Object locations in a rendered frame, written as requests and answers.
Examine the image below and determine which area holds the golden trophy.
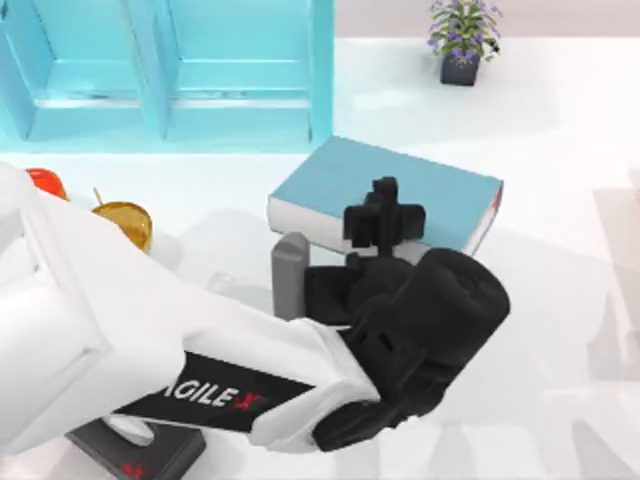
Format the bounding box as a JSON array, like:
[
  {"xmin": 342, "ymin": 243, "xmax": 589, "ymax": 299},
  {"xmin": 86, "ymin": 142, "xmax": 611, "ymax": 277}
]
[{"xmin": 90, "ymin": 186, "xmax": 153, "ymax": 253}]

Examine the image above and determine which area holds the pale grey rounded box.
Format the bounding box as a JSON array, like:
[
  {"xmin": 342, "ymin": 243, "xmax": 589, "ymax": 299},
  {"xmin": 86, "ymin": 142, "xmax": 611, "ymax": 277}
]
[{"xmin": 270, "ymin": 231, "xmax": 314, "ymax": 321}]

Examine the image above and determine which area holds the purple flower plant pot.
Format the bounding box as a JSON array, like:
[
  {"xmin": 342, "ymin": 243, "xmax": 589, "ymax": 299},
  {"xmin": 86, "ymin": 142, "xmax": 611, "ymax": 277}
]
[{"xmin": 426, "ymin": 0, "xmax": 504, "ymax": 87}]

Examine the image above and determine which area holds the red glossy trophy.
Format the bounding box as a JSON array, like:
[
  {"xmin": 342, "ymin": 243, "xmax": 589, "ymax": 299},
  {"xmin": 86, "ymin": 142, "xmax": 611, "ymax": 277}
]
[{"xmin": 24, "ymin": 167, "xmax": 69, "ymax": 202}]

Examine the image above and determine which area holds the light blue rack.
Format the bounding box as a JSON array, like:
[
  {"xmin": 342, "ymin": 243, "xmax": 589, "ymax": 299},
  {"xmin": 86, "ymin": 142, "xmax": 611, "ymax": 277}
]
[{"xmin": 0, "ymin": 0, "xmax": 347, "ymax": 154}]

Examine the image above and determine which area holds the light blue book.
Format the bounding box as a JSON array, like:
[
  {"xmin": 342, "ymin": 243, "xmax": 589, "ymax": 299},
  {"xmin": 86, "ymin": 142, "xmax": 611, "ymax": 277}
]
[{"xmin": 266, "ymin": 135, "xmax": 505, "ymax": 257}]

